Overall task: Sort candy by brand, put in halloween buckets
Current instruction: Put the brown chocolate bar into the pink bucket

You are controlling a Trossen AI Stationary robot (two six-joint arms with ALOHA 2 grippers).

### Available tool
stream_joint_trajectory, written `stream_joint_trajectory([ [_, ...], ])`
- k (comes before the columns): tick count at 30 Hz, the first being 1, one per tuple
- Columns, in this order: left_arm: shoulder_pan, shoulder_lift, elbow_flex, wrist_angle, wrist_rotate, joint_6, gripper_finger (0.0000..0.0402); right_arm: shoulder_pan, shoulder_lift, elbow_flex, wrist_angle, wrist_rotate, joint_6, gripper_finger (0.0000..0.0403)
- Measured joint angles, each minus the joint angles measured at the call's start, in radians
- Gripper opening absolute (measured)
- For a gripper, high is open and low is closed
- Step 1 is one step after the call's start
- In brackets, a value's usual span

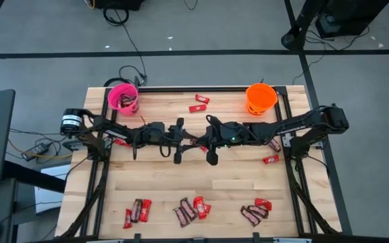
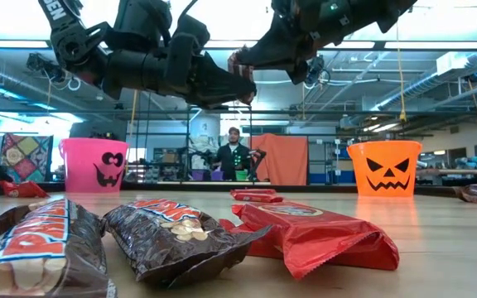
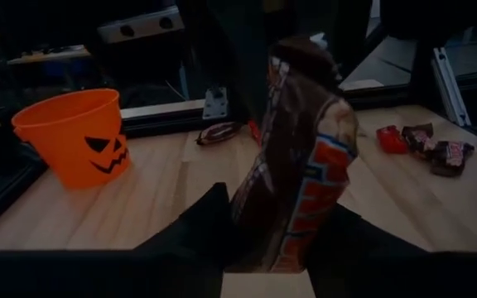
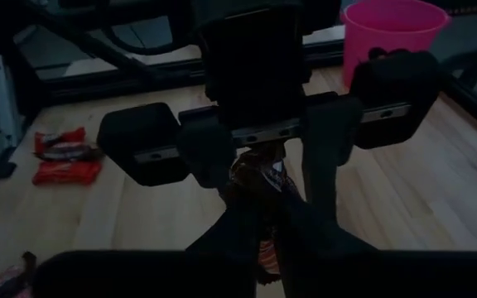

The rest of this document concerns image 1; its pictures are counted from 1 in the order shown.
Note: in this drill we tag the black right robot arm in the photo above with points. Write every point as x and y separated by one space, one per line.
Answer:
282 130

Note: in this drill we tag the pink halloween bucket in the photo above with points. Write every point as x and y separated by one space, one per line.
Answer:
112 96

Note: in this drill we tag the black power adapter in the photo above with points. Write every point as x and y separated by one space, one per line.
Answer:
35 150

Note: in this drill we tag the black case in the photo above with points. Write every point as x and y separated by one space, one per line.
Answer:
120 3

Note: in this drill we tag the small black connector box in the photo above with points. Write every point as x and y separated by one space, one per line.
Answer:
71 146

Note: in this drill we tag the black stand base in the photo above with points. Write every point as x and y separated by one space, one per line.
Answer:
294 37

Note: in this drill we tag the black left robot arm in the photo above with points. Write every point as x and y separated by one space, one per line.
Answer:
106 126

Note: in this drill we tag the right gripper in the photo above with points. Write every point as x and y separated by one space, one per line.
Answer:
221 135

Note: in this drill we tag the orange halloween bucket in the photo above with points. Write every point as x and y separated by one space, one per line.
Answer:
261 98

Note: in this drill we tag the white sheet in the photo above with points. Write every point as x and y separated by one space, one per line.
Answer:
51 202

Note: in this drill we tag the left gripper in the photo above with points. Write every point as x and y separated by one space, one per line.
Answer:
169 135

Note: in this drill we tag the black equipment box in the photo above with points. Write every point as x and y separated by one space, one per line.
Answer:
350 17

